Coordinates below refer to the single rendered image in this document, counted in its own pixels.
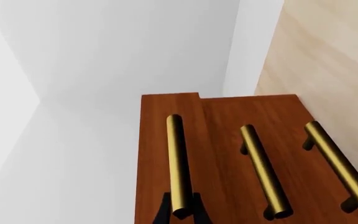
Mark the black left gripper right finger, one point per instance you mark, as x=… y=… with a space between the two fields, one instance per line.
x=201 y=213

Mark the red-brown wooden cabinet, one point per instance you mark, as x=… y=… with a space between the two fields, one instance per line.
x=294 y=99

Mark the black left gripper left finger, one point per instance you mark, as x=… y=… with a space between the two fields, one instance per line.
x=162 y=212

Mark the red-brown wooden drawer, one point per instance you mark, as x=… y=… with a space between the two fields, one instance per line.
x=154 y=144
x=286 y=121
x=225 y=130

